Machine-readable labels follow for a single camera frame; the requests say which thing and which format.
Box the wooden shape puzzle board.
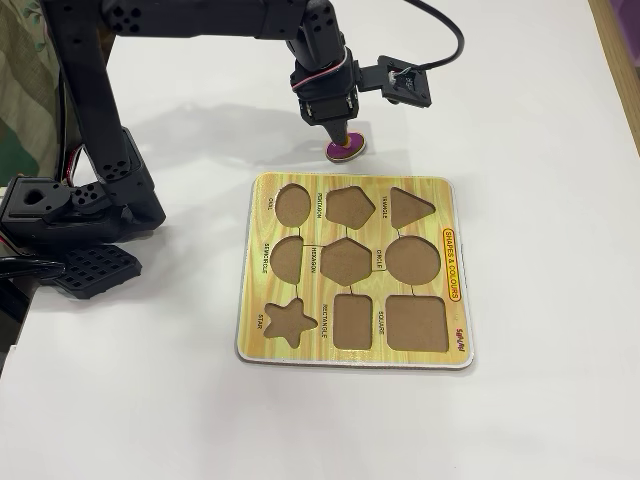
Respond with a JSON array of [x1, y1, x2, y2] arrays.
[[233, 171, 476, 372]]

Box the black grid table clamp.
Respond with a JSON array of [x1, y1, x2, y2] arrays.
[[52, 243, 144, 301]]

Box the black camera cable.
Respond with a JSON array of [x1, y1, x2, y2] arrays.
[[409, 0, 464, 71]]

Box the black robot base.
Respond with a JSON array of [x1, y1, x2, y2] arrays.
[[0, 174, 126, 249]]

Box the tan wooden edge strip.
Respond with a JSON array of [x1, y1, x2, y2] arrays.
[[591, 0, 640, 154]]

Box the glossy black curved bar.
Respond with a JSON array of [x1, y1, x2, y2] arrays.
[[0, 255, 66, 282]]

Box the red black arm wires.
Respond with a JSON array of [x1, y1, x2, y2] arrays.
[[62, 144, 91, 181]]

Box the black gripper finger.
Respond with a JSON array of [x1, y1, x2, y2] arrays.
[[321, 119, 351, 148]]

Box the red white servo wire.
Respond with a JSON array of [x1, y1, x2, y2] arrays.
[[289, 47, 351, 94]]

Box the purple oval piece yellow pin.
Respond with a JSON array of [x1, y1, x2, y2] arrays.
[[323, 130, 368, 164]]

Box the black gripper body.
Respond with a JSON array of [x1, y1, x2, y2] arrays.
[[289, 46, 361, 127]]

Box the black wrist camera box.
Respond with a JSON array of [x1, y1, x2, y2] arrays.
[[357, 54, 434, 109]]

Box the green patterned cloth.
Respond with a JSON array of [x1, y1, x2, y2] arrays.
[[0, 0, 84, 176]]

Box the purple plastic object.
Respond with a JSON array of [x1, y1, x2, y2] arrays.
[[613, 0, 640, 81]]

